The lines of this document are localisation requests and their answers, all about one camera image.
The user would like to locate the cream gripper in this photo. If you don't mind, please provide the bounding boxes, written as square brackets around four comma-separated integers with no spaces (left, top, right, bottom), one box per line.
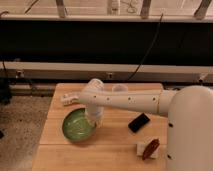
[86,113,102,128]

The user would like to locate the green ceramic bowl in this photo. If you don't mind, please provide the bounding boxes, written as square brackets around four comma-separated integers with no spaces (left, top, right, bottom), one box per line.
[62,108,97,142]

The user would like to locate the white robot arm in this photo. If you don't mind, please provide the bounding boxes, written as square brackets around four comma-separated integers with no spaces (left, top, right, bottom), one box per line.
[79,79,213,171]

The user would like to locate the white plastic bottle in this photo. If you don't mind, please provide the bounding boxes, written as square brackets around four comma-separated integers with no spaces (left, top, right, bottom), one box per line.
[61,93,79,106]

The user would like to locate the black phone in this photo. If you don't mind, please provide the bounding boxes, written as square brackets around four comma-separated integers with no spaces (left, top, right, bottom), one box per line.
[128,113,150,133]

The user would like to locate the brown red brush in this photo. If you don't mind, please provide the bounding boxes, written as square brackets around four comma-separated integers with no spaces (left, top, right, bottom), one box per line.
[142,139,160,160]

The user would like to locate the black hanging cable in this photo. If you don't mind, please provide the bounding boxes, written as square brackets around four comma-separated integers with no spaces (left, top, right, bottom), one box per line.
[123,13,165,83]

